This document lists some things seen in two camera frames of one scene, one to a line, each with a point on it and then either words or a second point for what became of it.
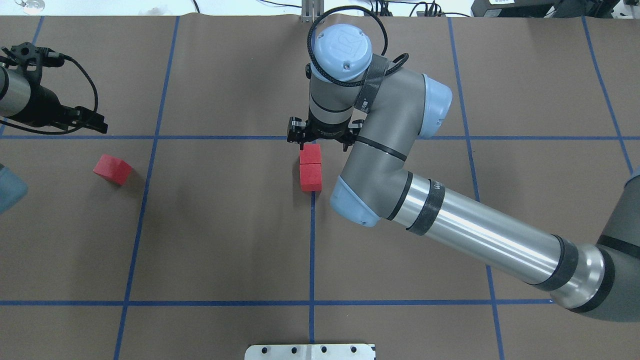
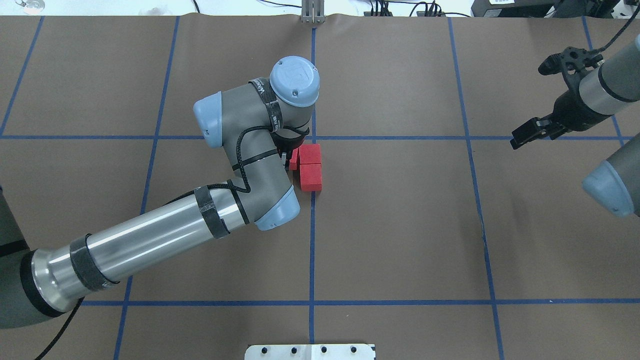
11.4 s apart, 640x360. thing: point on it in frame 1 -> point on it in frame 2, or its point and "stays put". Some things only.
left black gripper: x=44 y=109 -> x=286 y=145
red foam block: x=310 y=177 stays put
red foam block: x=113 y=168 -> x=294 y=161
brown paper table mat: x=180 y=232 stays put
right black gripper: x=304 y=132 -> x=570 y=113
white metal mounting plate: x=310 y=352 stays put
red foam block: x=311 y=154 stays put
